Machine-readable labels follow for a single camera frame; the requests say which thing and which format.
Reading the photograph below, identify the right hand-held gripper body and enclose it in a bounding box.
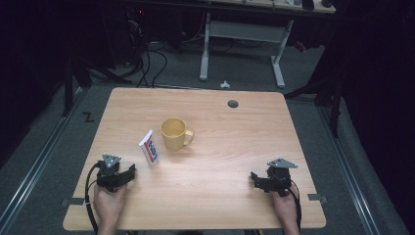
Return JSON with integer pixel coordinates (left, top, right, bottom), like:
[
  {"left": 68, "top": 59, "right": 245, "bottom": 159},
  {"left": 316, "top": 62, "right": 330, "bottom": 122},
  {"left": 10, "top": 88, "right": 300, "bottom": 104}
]
[{"left": 257, "top": 158, "right": 299, "bottom": 198}]

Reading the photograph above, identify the bundle of black floor cables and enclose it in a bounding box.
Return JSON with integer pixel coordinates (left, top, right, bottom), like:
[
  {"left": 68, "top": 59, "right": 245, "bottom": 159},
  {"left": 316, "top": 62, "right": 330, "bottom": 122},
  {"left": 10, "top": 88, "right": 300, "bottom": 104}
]
[{"left": 125, "top": 19, "right": 169, "bottom": 89}]

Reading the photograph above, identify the black metal stand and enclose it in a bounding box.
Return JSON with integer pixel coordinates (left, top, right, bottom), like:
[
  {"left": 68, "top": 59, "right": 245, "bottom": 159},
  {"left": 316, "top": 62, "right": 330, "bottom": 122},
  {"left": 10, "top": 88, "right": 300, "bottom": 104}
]
[
  {"left": 60, "top": 53, "right": 133, "bottom": 118},
  {"left": 284, "top": 72, "right": 345, "bottom": 139}
]

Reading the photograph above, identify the white metal desk frame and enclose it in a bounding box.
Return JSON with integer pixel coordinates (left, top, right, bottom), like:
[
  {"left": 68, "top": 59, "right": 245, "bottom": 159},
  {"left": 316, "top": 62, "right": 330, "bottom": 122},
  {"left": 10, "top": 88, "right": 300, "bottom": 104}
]
[{"left": 199, "top": 12, "right": 295, "bottom": 89}]

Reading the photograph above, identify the person's left hand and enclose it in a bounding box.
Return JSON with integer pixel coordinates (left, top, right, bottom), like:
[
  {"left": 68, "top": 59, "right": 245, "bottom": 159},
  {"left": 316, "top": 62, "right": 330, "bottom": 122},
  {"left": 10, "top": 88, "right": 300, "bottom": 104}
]
[{"left": 93, "top": 183, "right": 129, "bottom": 230}]

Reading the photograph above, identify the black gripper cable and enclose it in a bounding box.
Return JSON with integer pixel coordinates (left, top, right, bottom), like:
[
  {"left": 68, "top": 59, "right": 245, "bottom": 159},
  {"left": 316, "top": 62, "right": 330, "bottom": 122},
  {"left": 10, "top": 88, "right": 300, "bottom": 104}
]
[
  {"left": 288, "top": 179, "right": 302, "bottom": 232},
  {"left": 84, "top": 162, "right": 103, "bottom": 235}
]

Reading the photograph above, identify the yellow mug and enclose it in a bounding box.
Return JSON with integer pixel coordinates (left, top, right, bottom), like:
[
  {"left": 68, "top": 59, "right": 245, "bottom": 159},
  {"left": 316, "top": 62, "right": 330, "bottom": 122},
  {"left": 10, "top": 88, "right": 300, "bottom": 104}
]
[{"left": 160, "top": 117, "right": 195, "bottom": 152}]

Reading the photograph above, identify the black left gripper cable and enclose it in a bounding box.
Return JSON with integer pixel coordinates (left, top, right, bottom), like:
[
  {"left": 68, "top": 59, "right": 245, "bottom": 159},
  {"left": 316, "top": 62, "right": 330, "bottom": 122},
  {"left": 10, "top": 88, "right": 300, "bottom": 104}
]
[{"left": 84, "top": 162, "right": 103, "bottom": 235}]

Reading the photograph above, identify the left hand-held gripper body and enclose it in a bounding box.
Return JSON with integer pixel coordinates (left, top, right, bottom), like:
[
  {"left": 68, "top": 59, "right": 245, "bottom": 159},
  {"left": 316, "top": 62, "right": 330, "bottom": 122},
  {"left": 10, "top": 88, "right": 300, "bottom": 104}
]
[{"left": 95, "top": 154, "right": 131, "bottom": 193}]

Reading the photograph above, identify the light wooden desk top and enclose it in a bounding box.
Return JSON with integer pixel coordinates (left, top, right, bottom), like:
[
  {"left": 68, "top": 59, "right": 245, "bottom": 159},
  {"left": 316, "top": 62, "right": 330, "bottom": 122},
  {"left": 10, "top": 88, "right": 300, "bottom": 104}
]
[{"left": 208, "top": 0, "right": 337, "bottom": 15}]

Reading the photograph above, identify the person's right hand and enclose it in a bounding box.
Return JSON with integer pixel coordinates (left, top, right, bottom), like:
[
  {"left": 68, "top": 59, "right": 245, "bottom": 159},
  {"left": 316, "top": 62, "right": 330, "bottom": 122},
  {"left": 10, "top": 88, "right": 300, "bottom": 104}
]
[{"left": 271, "top": 186, "right": 300, "bottom": 233}]

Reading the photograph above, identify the white box red blue label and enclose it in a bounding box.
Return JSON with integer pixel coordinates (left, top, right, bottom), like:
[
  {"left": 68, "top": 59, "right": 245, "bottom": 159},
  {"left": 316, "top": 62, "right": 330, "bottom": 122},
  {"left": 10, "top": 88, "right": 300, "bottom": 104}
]
[{"left": 138, "top": 129, "right": 161, "bottom": 167}]

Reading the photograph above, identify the grey tape piece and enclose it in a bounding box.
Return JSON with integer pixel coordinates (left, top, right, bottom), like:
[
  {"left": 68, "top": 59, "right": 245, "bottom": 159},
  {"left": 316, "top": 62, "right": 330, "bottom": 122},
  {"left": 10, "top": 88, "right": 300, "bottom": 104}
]
[
  {"left": 61, "top": 197, "right": 85, "bottom": 208},
  {"left": 307, "top": 193, "right": 329, "bottom": 205}
]

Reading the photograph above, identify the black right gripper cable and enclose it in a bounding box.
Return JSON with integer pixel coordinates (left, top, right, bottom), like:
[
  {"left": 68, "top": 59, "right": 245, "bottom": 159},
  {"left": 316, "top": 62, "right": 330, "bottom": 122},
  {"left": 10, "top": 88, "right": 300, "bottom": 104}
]
[{"left": 288, "top": 179, "right": 302, "bottom": 232}]

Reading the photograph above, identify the metal floor rail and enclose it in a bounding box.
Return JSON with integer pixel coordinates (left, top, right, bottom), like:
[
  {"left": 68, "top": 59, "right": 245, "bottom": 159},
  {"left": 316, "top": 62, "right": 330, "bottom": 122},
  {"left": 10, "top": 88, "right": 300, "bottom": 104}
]
[
  {"left": 316, "top": 106, "right": 382, "bottom": 235},
  {"left": 0, "top": 87, "right": 86, "bottom": 230}
]

